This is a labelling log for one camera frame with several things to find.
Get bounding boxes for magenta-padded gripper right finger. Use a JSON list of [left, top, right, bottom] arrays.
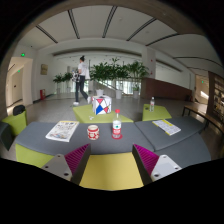
[[131, 143, 183, 186]]

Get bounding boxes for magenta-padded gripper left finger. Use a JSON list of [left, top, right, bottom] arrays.
[[41, 143, 92, 186]]

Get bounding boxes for clear red-capped water bottle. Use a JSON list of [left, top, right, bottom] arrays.
[[112, 108, 123, 140]]

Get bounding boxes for small clear water bottle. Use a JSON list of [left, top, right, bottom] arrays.
[[149, 96, 156, 113]]

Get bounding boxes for printed white newspaper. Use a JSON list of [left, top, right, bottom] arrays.
[[45, 120, 80, 143]]

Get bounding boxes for yellow and white leaflet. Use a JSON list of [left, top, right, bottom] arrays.
[[152, 118, 182, 137]]

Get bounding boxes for red and white cup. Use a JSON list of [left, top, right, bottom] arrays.
[[86, 124, 101, 141]]

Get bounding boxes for small lime green table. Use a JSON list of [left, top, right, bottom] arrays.
[[142, 103, 173, 122]]

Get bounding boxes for flat round red coaster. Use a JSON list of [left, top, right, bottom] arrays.
[[111, 133, 124, 141]]

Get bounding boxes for large lime green table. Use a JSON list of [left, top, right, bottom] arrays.
[[72, 103, 134, 124]]

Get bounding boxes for lime green armchair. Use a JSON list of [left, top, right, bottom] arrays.
[[1, 110, 29, 137]]

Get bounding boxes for dark framed bench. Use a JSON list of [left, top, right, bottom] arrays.
[[181, 102, 224, 134]]

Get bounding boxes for white red blue cube box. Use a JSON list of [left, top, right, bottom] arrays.
[[91, 94, 113, 116]]

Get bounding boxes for brown reception counter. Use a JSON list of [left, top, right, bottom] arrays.
[[140, 77, 194, 102]]

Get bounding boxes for wooden shelf unit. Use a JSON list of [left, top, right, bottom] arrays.
[[208, 71, 224, 124]]

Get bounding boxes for person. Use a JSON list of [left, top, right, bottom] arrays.
[[71, 55, 92, 107]]

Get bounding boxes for potted green plants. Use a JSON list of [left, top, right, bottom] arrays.
[[52, 57, 150, 100]]

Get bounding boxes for framed wall picture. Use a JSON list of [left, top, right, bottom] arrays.
[[40, 63, 49, 76]]

